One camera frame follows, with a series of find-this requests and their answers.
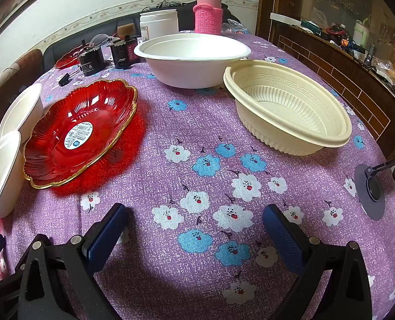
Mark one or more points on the white plastic jar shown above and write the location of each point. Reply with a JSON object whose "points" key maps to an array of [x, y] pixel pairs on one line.
{"points": [[159, 23]]}

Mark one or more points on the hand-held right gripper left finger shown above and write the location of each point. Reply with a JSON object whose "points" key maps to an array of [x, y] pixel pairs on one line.
{"points": [[107, 233]]}

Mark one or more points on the purple floral tablecloth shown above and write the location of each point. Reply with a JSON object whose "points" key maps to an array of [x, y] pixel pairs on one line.
{"points": [[184, 133]]}

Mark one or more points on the small white bowl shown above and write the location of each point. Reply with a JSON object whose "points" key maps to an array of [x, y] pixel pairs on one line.
{"points": [[0, 180], [20, 110]]}

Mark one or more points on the brown armchair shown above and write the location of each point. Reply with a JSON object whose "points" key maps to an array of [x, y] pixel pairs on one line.
{"points": [[20, 66]]}

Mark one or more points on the white box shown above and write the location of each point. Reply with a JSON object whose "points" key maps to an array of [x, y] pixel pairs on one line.
{"points": [[284, 19]]}

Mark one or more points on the black and red charger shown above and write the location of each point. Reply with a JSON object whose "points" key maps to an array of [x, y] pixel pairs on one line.
{"points": [[124, 53]]}

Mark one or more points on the black battery pack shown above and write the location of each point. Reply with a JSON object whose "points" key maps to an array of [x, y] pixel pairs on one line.
{"points": [[90, 60]]}

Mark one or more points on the cream patterned plastic bowl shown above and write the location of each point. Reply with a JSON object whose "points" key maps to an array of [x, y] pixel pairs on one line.
{"points": [[284, 106]]}

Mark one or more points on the wooden brick-pattern counter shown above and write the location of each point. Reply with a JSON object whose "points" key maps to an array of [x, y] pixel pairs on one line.
{"points": [[334, 73]]}

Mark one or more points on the grey phone stand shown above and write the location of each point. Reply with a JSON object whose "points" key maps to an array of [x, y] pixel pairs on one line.
{"points": [[370, 190]]}

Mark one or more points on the small red glass dish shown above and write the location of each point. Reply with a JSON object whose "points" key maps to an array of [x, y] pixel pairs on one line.
{"points": [[64, 61]]}

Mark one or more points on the clear plastic bag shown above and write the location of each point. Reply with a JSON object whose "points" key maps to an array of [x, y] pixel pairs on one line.
{"points": [[235, 26]]}

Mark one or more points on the large white bowl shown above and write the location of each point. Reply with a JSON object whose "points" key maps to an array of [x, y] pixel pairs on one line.
{"points": [[190, 73]]}

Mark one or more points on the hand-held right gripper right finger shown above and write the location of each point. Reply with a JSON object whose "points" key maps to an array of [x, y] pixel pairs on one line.
{"points": [[284, 236]]}

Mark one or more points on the small black adapter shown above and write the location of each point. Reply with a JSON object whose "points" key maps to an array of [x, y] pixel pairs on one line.
{"points": [[64, 80]]}

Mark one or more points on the black leather sofa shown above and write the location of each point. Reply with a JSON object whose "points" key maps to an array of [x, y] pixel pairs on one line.
{"points": [[90, 28]]}

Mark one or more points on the deep red gold-rimmed plate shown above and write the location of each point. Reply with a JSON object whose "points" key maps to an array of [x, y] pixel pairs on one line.
{"points": [[80, 133]]}

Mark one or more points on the bottle with pink knitted sleeve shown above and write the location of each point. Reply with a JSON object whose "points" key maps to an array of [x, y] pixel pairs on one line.
{"points": [[208, 20]]}

